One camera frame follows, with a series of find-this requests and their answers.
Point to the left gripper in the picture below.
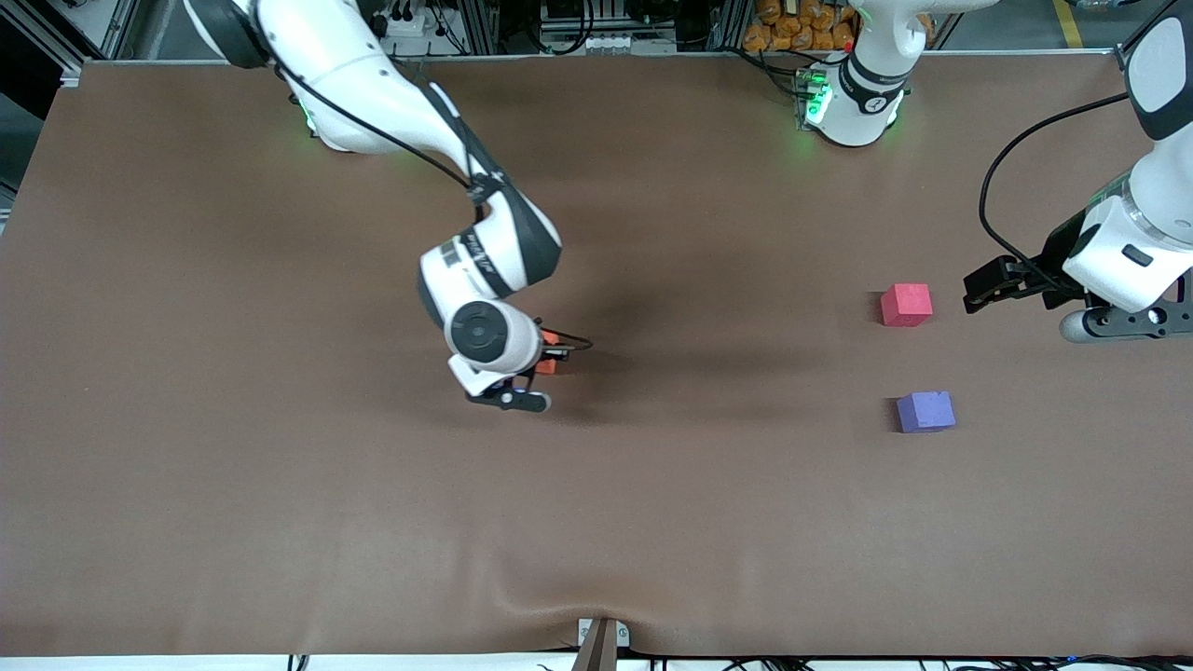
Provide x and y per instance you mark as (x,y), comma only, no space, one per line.
(1054,255)

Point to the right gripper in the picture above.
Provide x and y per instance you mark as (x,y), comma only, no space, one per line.
(547,353)

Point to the orange foam block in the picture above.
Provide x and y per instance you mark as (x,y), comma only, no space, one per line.
(547,367)

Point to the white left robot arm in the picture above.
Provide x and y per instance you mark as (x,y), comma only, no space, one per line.
(857,102)

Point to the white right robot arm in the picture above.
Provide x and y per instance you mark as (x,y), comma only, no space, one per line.
(373,75)

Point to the red foam block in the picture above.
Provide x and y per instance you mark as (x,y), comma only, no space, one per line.
(906,306)

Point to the large table cover mat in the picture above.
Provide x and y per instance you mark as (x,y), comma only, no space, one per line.
(596,466)

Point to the purple foam block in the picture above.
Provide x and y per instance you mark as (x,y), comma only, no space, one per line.
(925,412)

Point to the orange objects pile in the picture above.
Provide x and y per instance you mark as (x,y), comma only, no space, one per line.
(792,23)

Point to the white connector block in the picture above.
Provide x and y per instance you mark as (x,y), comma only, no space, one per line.
(610,43)

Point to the white power strip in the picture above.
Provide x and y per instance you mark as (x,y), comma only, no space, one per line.
(410,23)

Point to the metal corner clamp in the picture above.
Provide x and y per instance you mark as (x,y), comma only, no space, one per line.
(70,76)

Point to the small metal edge bracket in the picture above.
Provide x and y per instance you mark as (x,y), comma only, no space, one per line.
(587,634)

